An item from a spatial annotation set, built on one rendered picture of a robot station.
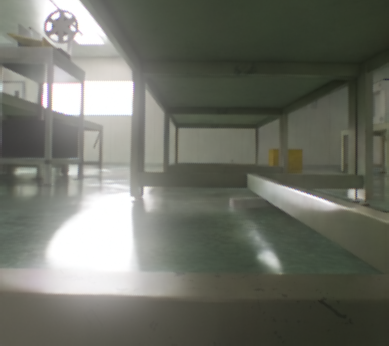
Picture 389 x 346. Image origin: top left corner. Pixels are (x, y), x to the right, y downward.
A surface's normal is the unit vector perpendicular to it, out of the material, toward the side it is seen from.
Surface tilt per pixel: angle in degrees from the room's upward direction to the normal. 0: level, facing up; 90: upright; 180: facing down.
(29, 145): 90
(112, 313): 90
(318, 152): 90
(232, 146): 90
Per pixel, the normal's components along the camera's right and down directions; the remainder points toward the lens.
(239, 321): -0.01, -0.02
